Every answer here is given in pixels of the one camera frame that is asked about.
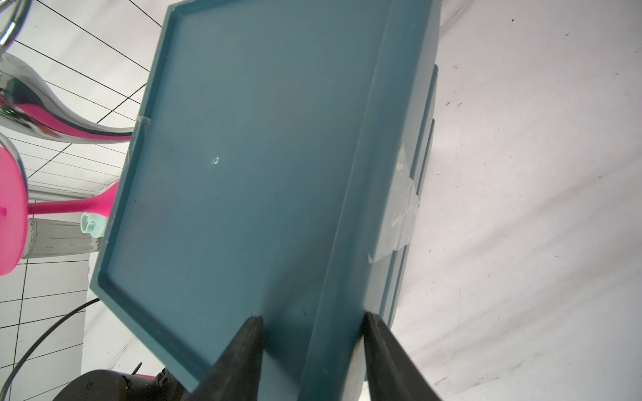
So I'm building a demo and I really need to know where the clear adhesive tape strip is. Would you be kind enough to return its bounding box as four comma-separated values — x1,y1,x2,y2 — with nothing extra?
368,145,419,264

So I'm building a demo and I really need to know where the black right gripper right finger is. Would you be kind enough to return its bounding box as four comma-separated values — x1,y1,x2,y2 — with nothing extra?
363,312,441,401

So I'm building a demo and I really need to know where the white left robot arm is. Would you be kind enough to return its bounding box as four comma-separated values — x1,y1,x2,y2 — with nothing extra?
53,369,191,401

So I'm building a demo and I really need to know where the teal drawer cabinet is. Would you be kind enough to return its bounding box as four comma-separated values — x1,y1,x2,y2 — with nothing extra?
91,1,441,400

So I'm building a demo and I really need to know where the mint green jar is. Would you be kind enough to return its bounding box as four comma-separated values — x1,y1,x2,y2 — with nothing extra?
80,213,109,238

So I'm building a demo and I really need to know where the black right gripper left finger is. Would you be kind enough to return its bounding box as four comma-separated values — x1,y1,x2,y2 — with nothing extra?
189,316,265,401

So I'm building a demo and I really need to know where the pink silicone goblet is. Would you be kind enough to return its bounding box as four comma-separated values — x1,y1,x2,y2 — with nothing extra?
0,144,120,277

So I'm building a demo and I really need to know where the chrome cup holder stand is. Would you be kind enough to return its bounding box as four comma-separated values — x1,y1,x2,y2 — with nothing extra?
1,1,134,144

